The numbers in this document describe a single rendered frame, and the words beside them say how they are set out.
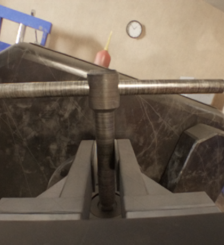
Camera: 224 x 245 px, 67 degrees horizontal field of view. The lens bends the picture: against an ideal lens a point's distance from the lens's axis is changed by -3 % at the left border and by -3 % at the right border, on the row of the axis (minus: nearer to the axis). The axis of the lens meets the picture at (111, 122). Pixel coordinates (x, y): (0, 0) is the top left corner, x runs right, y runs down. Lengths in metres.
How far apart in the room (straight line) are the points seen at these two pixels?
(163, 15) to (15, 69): 3.85
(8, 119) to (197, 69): 4.20
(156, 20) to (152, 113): 3.70
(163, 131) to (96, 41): 3.36
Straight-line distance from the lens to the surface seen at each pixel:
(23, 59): 0.32
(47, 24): 3.20
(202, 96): 3.87
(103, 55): 0.74
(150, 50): 3.86
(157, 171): 0.39
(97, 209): 0.18
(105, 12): 3.77
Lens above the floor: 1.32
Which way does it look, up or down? 13 degrees down
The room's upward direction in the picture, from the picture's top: 19 degrees clockwise
